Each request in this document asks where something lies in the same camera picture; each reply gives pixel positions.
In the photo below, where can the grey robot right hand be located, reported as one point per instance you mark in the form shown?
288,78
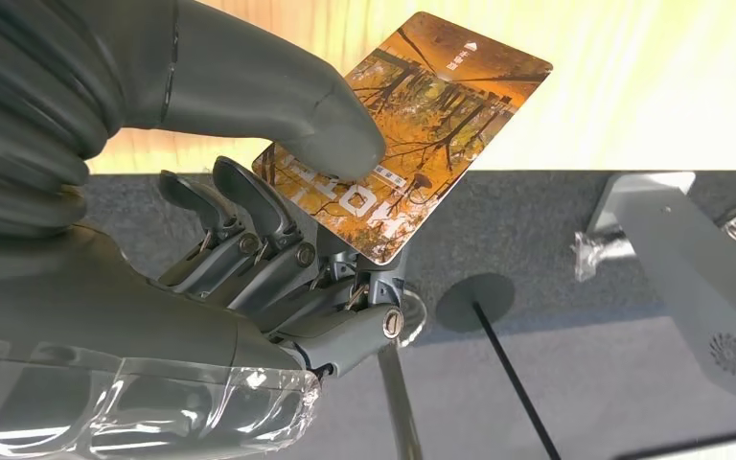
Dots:
120,330

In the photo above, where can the black round floor stand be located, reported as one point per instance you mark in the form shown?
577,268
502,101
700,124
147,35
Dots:
476,301

